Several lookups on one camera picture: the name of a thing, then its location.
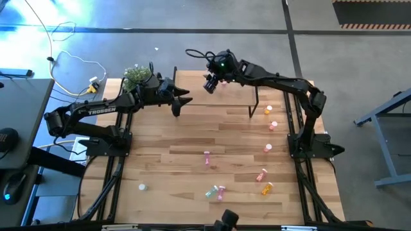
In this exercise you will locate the aluminium extrusion bar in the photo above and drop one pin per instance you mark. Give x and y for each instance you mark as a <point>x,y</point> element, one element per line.
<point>298,228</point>
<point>120,227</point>

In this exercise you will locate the black round device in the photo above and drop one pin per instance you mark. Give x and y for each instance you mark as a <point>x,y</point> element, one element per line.
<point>8,139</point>

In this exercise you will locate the pink pill bottle white cap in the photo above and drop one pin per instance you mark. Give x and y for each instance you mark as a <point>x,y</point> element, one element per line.
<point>273,125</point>
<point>261,175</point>
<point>267,148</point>

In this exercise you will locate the dark flat device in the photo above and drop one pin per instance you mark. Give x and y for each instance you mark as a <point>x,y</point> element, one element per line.
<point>16,72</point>

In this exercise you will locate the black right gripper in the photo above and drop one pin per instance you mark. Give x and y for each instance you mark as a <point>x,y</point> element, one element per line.
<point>221,69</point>

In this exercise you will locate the purple pill bottle white cap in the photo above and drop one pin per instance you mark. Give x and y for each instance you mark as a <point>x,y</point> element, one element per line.
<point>221,193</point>
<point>223,83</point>
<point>206,158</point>

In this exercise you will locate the blue grey metal table frame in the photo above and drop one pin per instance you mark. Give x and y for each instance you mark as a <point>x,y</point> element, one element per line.
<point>384,144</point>

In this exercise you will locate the orange pill bottle white cap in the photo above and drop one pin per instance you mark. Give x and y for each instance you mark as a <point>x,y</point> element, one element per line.
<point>267,110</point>
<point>266,189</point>

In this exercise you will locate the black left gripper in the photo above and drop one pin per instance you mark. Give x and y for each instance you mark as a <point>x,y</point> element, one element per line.
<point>154,90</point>

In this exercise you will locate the green potted plant black pot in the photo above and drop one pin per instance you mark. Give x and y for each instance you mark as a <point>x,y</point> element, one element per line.
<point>135,75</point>

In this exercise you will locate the teal pill bottle white cap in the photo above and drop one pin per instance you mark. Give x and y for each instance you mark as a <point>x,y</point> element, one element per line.
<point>211,192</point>
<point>142,187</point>

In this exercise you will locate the white yellow power strip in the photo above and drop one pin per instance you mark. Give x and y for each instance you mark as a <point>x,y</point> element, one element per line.
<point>93,84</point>

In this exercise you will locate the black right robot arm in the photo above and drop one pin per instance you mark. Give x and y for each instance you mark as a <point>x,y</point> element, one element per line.
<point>279,83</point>

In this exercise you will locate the grey desk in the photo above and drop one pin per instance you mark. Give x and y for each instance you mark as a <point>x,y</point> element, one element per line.
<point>25,109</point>

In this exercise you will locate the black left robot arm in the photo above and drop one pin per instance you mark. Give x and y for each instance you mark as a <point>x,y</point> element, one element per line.
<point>99,110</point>

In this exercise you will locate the black computer mouse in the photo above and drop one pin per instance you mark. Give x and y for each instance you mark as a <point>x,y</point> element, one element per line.
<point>14,187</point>

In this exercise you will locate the black mat hazard stripe edge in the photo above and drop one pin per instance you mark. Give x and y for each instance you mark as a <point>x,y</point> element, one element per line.
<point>372,13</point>

